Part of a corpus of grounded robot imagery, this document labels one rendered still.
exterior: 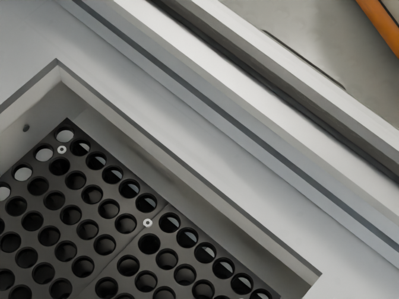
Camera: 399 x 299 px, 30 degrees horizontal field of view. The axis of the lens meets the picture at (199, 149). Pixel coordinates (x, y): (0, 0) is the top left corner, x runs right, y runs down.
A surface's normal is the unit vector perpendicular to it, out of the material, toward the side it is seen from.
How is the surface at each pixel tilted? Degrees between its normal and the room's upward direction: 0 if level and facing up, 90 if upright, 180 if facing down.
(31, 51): 0
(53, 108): 90
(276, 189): 0
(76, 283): 0
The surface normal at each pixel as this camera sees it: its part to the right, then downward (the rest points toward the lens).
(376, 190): 0.04, -0.45
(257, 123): -0.65, 0.66
